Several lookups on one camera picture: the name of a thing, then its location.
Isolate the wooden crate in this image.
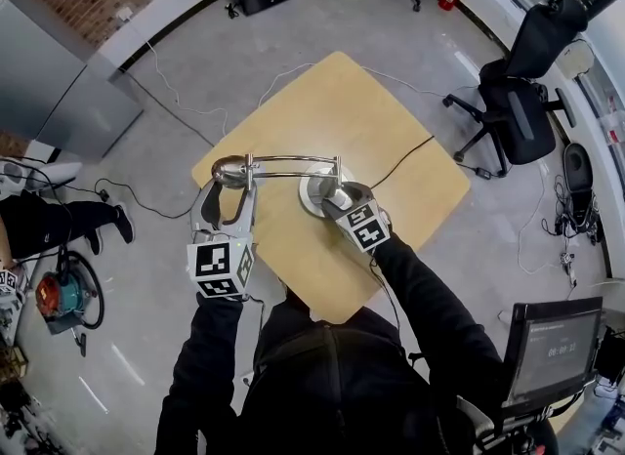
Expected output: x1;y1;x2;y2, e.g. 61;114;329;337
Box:
0;345;28;381

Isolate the black cable with plug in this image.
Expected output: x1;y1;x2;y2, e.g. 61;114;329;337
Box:
92;177;196;220

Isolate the clear jug red label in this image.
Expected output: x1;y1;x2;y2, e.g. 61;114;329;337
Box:
603;96;625;146

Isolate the silver desk lamp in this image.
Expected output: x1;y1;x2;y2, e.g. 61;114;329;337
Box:
210;152;357;220

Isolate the thin black cable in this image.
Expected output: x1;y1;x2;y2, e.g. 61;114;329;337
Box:
368;134;437;189

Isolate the yellow wooden table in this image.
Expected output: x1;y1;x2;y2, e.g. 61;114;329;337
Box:
190;51;473;325

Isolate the tangle of black cables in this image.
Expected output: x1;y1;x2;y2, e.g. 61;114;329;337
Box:
541;174;606;247

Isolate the person's left forearm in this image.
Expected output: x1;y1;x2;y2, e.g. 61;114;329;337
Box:
160;291;245;415

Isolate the white cabinet with red sign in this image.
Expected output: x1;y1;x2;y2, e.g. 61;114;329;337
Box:
0;0;146;161

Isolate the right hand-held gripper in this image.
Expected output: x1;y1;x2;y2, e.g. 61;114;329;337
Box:
319;180;393;254

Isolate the grey round appliance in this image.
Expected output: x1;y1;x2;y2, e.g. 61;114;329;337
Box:
562;143;596;190

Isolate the black floor cable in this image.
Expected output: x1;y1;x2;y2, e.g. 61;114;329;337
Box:
119;69;217;147

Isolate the person's black jacket torso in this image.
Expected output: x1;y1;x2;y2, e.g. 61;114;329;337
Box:
233;286;489;455

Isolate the white plastic device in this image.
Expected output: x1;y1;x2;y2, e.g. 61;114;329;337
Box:
0;159;84;200

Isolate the white floor cable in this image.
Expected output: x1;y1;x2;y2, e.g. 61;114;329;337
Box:
517;159;582;288
119;40;230;137

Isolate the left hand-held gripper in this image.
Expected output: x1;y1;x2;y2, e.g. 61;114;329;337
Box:
186;177;259;302

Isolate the teal and red vacuum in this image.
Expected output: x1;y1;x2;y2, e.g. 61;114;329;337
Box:
34;247;106;332

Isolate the white bag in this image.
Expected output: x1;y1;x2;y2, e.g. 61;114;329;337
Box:
559;40;595;78

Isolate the person's right forearm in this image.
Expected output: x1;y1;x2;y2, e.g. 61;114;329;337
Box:
370;232;504;386

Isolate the black display screen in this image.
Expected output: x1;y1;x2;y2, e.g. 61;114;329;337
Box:
501;296;604;413

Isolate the black mesh office chair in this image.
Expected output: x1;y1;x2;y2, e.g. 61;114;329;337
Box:
442;0;590;179

